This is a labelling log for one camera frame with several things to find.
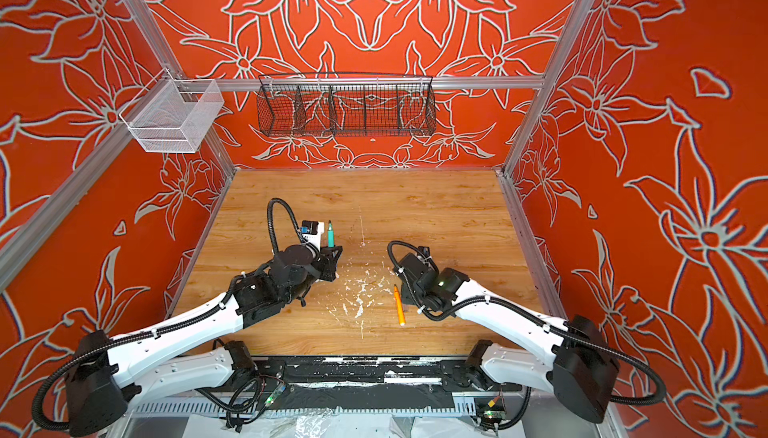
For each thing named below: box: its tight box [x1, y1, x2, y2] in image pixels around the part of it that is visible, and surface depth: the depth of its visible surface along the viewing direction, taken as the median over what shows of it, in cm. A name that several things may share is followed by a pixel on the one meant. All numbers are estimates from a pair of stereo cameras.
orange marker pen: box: [393, 284, 406, 326], surface depth 84 cm
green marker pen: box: [328, 220, 335, 248], surface depth 73 cm
